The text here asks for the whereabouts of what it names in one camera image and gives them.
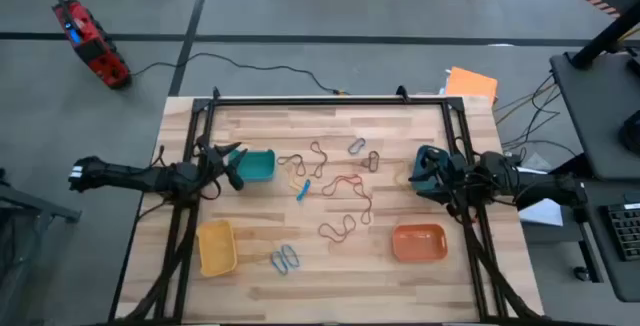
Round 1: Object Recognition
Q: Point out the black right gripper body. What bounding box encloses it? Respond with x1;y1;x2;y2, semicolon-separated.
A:
434;148;481;205

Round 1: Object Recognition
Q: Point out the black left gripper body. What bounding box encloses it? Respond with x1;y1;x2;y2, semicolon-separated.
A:
192;135;245;200

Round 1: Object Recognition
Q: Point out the yellow rubber band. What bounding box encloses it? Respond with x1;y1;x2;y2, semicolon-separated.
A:
393;159;414;188
287;165;309;192

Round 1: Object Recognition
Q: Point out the long red rubber band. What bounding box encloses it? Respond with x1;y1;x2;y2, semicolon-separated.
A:
320;173;374;226

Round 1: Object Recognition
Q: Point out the dark teal plastic basket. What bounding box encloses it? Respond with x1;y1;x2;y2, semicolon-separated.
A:
412;144;451;197

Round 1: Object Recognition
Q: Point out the green plastic basket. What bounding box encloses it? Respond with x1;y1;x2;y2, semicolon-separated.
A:
228;148;277;183

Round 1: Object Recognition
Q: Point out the orange plastic basket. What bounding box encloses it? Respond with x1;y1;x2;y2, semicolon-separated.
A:
391;223;449;264

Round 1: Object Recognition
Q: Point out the orange folder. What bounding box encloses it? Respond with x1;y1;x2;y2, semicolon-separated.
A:
444;66;500;107

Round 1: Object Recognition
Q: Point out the yellow plastic basket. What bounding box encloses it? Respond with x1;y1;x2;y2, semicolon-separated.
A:
196;219;239;278

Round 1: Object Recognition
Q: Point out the white paper sheet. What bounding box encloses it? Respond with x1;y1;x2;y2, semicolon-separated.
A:
519;165;565;228

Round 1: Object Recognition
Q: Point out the dark grey desk top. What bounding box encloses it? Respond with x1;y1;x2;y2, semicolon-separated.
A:
548;50;640;182

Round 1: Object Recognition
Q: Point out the black keyboard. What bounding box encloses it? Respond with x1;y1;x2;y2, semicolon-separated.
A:
606;201;640;262

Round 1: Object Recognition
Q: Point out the black round object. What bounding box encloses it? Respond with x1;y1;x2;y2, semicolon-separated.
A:
618;109;640;156

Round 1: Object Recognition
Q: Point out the grey metal stand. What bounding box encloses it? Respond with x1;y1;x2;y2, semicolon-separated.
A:
0;165;84;326

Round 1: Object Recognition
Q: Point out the grey desk with keyboard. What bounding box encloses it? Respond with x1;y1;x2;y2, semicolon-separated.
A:
574;178;640;303

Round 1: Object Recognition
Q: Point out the black stand pole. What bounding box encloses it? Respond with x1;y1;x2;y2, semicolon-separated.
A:
571;13;640;71

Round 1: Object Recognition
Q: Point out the black floor cable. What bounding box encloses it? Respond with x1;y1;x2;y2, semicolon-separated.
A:
130;51;346;96

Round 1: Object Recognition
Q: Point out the black aluminium table frame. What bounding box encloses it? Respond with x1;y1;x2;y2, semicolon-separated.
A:
107;85;546;326

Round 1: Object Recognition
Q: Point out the black cable bundle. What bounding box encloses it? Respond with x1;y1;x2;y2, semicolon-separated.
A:
494;73;579;160

